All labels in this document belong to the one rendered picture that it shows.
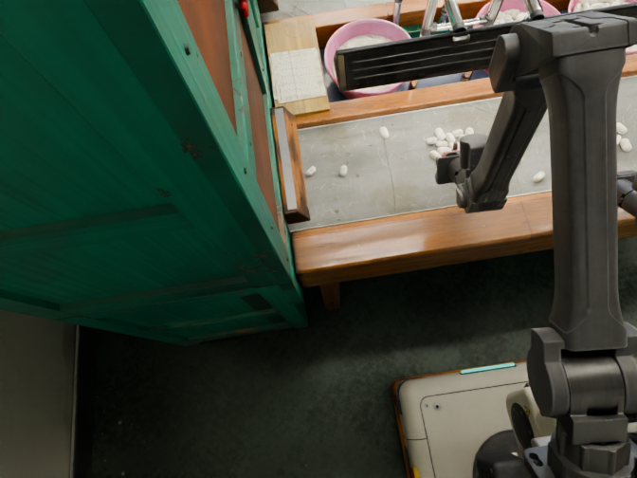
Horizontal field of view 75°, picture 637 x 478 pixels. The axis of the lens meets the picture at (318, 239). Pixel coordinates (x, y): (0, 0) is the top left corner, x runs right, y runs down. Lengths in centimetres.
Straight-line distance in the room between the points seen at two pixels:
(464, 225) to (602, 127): 64
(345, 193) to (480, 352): 98
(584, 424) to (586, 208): 23
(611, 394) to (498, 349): 132
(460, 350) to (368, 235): 89
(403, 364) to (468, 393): 34
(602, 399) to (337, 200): 76
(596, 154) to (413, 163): 73
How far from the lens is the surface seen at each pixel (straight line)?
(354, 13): 144
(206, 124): 37
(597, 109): 50
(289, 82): 127
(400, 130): 122
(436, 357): 180
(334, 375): 176
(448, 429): 152
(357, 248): 104
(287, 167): 102
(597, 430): 58
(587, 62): 50
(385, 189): 113
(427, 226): 108
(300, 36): 137
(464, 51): 94
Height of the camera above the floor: 176
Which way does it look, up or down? 71 degrees down
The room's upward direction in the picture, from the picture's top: 10 degrees counter-clockwise
